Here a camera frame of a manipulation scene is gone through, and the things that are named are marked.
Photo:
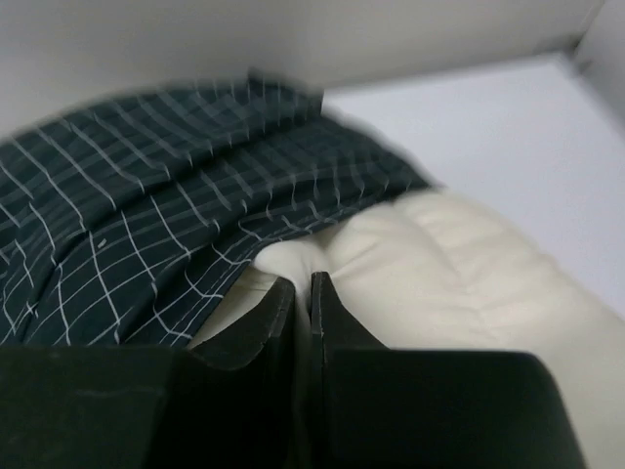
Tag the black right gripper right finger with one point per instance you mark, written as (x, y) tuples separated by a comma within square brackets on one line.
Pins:
[(372, 406)]

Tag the dark plaid pillowcase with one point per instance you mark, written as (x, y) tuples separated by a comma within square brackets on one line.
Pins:
[(127, 221)]

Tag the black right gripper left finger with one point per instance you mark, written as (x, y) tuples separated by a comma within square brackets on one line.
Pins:
[(225, 403)]

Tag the cream white pillow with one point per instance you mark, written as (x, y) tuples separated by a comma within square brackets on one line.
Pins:
[(436, 270)]

